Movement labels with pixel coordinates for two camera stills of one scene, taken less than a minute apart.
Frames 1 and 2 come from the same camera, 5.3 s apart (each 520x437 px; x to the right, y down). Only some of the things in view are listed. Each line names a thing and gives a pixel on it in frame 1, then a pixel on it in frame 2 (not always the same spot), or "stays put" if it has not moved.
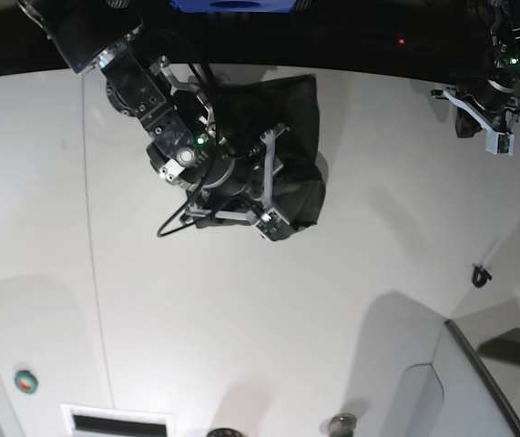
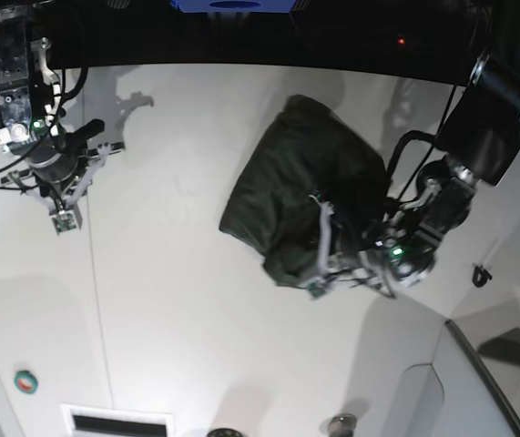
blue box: (233, 5) stays put
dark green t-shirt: (245, 110) → (308, 149)
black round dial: (224, 432) stays put
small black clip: (480, 277) stays put
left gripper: (247, 187) → (56, 161)
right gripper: (485, 98) → (359, 256)
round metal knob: (342, 425) stays put
